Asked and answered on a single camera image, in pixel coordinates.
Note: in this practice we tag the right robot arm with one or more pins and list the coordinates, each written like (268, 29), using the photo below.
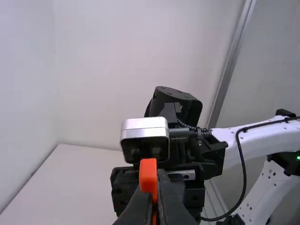
(257, 138)

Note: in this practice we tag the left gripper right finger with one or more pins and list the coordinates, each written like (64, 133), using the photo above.
(171, 201)

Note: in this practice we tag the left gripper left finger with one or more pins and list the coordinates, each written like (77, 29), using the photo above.
(138, 208)

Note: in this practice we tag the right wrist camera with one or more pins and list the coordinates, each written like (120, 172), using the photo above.
(144, 136)

